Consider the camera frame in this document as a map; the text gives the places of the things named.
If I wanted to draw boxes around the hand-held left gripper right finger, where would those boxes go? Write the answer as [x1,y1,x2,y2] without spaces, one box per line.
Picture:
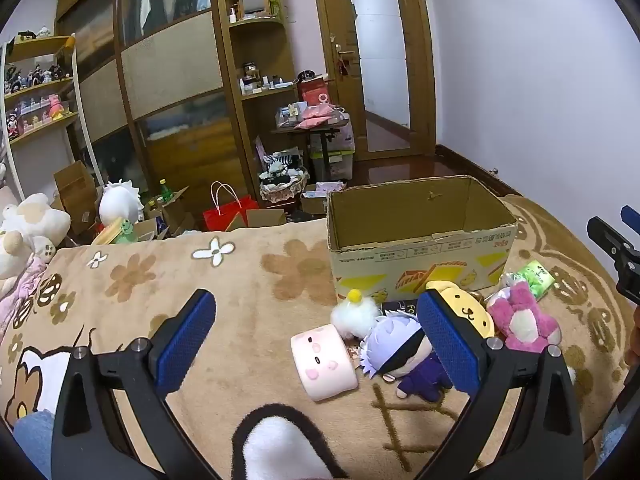
[416,290,586,480]

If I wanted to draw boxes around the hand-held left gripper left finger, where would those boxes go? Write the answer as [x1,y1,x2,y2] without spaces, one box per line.
[50,288,221,480]

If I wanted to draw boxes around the yellow dog plush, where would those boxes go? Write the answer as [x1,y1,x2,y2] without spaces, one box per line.
[425,280,496,341]

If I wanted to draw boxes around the white-haired doll plush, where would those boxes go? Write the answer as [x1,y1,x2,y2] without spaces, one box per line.
[359,307,453,403]

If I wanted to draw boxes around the black printed box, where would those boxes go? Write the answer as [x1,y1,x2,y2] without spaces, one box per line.
[380,300,421,321]

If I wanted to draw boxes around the pink bear plush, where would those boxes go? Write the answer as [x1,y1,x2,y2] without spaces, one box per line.
[486,281,562,353]

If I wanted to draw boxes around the green tissue pack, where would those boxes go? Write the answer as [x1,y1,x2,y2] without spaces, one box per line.
[502,259,556,302]

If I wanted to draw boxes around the pink pig cube plush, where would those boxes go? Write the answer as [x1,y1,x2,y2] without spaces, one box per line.
[290,323,359,403]

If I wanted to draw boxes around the white fluffy plush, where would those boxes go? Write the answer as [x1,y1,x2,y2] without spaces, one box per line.
[330,288,383,338]

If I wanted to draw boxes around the cardboard box with bottles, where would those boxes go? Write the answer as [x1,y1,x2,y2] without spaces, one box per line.
[145,186,196,233]

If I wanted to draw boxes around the red paper bag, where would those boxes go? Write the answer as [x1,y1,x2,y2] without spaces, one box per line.
[202,182,261,233]

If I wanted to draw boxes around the round white-haired plush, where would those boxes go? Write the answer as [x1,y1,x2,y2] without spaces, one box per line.
[98,179,146,226]

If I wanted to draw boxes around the lace-trimmed basket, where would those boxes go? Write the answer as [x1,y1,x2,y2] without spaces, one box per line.
[259,170,308,206]

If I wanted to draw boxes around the person's leg in jeans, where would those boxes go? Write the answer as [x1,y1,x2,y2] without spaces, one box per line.
[12,409,56,480]

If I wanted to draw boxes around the brown cardboard box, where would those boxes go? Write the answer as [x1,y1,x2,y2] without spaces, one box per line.
[53,161,98,233]

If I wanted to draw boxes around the low open carton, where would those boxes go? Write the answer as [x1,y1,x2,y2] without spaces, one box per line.
[300,182,346,213]

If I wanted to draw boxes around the large cream dog plush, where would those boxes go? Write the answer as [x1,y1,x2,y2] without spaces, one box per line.
[0,192,71,281]

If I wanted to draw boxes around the black and white striped plush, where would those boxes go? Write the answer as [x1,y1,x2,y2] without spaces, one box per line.
[265,152,303,181]

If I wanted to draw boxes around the clear plastic storage bin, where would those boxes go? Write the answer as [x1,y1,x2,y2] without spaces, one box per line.
[310,150,356,181]

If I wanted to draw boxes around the small dark side table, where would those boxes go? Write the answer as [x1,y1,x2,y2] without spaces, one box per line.
[272,120,351,181]

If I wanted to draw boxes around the pink bag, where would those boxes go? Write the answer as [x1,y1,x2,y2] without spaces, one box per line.
[297,105,346,128]

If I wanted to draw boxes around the wooden door with glass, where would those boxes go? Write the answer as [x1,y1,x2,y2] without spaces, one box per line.
[310,0,436,161]

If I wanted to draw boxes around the rows of small figurines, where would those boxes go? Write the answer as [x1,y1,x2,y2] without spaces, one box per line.
[5,62,73,136]

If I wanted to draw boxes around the red gift box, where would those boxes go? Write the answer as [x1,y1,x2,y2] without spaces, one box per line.
[298,77,333,106]

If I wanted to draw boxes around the wooden wardrobe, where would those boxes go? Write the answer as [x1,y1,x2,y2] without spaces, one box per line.
[55,0,241,221]

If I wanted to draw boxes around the wooden corner shelf unit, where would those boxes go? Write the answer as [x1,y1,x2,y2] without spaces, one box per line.
[215,0,301,196]

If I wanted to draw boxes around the white frame display shelf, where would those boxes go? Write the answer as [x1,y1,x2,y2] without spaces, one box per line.
[0,35,101,201]

